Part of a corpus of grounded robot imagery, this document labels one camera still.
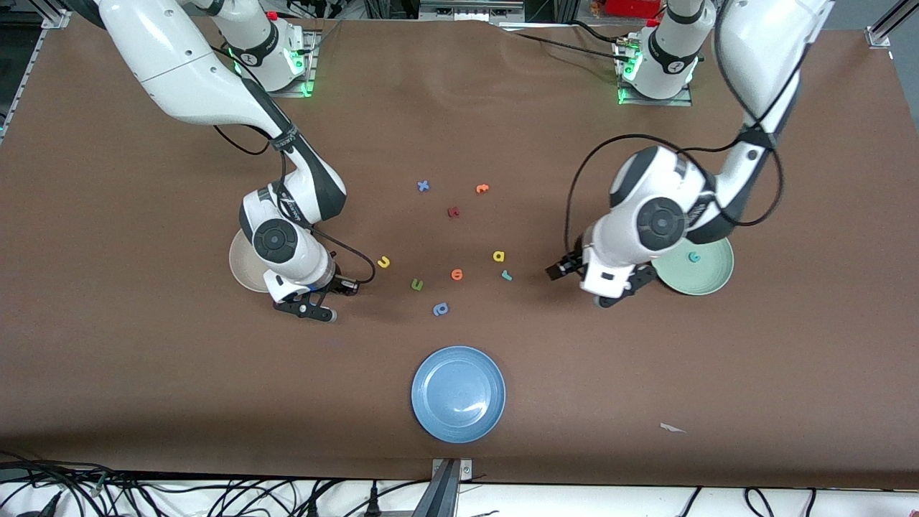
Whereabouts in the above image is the green plate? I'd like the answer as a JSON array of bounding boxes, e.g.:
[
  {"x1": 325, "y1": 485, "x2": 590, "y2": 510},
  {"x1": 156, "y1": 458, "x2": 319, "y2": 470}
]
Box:
[{"x1": 650, "y1": 236, "x2": 735, "y2": 297}]

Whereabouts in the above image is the blue plate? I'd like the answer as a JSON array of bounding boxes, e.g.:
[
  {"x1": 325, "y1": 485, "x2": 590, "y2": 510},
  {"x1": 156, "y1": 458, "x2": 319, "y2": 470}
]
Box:
[{"x1": 411, "y1": 345, "x2": 507, "y2": 444}]

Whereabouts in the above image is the thick black cable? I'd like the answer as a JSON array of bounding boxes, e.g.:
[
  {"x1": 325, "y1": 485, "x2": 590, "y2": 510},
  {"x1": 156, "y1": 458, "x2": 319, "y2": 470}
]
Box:
[{"x1": 0, "y1": 451, "x2": 108, "y2": 517}]

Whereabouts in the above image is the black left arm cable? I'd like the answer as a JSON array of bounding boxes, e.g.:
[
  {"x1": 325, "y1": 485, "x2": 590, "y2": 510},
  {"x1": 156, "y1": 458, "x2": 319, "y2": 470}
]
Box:
[{"x1": 564, "y1": 0, "x2": 805, "y2": 251}]

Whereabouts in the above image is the black cable to arm base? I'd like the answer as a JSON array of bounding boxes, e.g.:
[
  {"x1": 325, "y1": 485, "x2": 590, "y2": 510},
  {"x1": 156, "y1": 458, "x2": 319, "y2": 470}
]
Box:
[{"x1": 499, "y1": 20, "x2": 633, "y2": 65}]

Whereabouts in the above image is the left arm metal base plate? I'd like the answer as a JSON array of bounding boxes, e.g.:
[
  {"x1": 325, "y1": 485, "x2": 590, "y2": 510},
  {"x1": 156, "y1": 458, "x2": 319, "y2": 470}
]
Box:
[{"x1": 619, "y1": 85, "x2": 694, "y2": 107}]

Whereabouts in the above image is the metal table edge bracket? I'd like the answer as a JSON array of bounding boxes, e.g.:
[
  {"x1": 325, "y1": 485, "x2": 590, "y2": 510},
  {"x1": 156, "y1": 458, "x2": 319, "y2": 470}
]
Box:
[{"x1": 413, "y1": 458, "x2": 473, "y2": 517}]

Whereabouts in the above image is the aluminium frame profile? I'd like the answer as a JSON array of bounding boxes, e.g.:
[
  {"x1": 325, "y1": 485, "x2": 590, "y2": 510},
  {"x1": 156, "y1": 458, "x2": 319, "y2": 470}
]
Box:
[
  {"x1": 865, "y1": 0, "x2": 919, "y2": 51},
  {"x1": 0, "y1": 11, "x2": 71, "y2": 141}
]

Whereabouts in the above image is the looped black cable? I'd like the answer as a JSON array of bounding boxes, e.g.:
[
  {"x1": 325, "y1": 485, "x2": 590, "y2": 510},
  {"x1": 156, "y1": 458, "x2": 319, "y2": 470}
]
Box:
[{"x1": 744, "y1": 487, "x2": 818, "y2": 517}]

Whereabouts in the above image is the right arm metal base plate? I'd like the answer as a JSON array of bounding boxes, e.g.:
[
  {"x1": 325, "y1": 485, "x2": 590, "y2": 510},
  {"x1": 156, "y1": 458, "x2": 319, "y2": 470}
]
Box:
[{"x1": 239, "y1": 29, "x2": 318, "y2": 98}]

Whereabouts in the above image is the brown table cover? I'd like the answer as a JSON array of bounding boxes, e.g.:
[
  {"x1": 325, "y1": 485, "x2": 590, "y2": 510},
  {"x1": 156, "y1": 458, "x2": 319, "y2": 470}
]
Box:
[{"x1": 0, "y1": 18, "x2": 919, "y2": 489}]

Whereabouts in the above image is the red box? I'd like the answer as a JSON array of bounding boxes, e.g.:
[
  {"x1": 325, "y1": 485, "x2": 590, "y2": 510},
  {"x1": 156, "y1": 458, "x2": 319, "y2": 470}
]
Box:
[{"x1": 603, "y1": 0, "x2": 665, "y2": 19}]

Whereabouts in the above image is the grey metal frame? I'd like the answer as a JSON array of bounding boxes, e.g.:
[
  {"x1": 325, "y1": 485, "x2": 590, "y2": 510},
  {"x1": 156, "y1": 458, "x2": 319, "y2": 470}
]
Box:
[{"x1": 419, "y1": 0, "x2": 527, "y2": 22}]

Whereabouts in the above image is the beige brown plate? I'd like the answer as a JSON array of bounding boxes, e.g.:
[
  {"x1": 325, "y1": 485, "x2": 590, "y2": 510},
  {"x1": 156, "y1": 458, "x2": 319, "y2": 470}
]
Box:
[{"x1": 228, "y1": 230, "x2": 272, "y2": 294}]

